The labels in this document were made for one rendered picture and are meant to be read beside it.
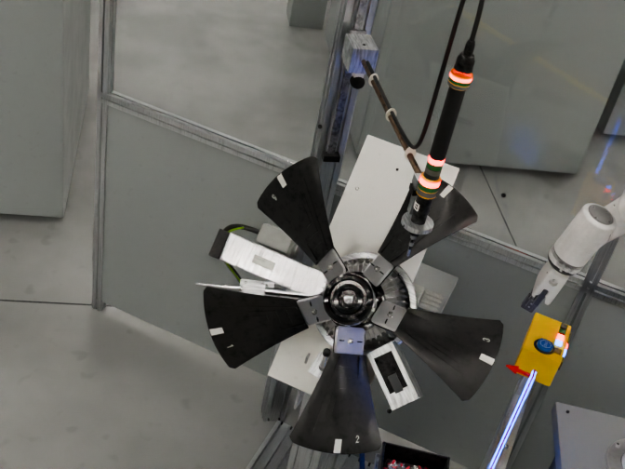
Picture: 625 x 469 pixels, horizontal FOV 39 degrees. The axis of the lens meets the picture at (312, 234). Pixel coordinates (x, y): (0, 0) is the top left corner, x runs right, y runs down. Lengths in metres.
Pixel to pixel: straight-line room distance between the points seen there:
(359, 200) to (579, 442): 0.81
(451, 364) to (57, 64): 2.23
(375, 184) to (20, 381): 1.67
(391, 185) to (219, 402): 1.37
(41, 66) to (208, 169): 0.98
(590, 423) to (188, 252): 1.59
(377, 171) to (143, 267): 1.35
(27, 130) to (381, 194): 1.93
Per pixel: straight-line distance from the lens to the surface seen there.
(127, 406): 3.37
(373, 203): 2.34
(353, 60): 2.33
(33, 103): 3.80
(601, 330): 2.84
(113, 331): 3.63
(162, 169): 3.14
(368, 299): 2.02
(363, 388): 2.12
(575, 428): 2.32
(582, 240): 2.05
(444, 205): 2.07
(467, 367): 2.03
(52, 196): 4.04
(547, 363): 2.32
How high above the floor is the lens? 2.53
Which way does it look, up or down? 36 degrees down
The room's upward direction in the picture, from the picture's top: 12 degrees clockwise
